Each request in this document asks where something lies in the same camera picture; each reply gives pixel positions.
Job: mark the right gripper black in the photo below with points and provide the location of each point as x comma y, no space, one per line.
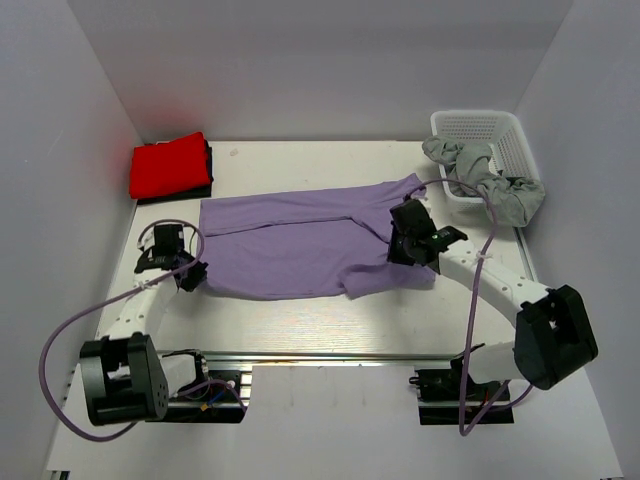
398,248

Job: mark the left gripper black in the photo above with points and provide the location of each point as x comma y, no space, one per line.
191,275

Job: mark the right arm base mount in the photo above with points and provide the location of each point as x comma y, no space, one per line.
438,399

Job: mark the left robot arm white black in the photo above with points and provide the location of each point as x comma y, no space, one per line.
124,378

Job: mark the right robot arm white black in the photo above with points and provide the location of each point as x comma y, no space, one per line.
553,336

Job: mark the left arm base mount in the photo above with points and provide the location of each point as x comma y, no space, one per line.
223,402

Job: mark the red folded t-shirt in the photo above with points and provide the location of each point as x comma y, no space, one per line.
166,168

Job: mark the purple t-shirt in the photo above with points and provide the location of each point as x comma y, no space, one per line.
306,244

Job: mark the grey t-shirt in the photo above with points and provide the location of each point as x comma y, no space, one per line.
515,200

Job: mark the black folded t-shirt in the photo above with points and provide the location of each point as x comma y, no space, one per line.
194,193

